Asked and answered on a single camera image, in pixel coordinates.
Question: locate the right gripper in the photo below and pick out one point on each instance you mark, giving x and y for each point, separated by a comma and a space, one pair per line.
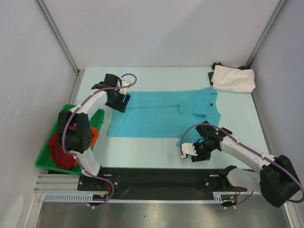
199, 152

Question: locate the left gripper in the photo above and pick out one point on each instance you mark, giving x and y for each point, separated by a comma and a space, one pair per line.
120, 106

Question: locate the light blue t-shirt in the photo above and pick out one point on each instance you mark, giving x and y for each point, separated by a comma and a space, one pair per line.
166, 115

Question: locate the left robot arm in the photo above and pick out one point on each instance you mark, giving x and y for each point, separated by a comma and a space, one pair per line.
74, 132

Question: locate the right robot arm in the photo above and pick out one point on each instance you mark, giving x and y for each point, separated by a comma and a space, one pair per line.
273, 177

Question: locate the orange t-shirt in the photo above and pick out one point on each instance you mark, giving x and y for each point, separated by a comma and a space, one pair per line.
95, 135

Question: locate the white folded t-shirt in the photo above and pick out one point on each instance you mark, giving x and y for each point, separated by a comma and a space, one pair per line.
228, 79

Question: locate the dark green folded t-shirt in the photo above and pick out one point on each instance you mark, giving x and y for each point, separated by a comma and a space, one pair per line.
210, 74

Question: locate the dark red t-shirt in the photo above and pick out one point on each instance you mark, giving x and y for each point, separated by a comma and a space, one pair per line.
60, 159

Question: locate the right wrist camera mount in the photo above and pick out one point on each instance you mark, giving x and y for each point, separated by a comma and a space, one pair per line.
186, 150

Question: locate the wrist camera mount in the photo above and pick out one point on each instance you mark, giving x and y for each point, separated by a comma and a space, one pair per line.
186, 150
122, 86

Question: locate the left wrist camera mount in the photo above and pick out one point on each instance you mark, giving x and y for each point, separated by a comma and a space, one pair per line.
122, 86

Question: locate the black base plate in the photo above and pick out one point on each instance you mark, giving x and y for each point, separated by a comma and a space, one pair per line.
164, 193

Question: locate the left aluminium frame post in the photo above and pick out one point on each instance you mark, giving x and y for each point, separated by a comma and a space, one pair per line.
56, 33

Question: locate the aluminium frame post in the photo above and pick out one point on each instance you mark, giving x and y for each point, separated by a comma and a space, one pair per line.
266, 31
56, 33

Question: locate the white cable duct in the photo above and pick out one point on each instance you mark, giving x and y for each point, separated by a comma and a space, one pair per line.
96, 198

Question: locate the aluminium frame rail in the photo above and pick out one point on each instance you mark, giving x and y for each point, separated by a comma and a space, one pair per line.
206, 183

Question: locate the right aluminium frame post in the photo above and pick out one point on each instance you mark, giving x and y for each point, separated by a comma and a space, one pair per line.
266, 31

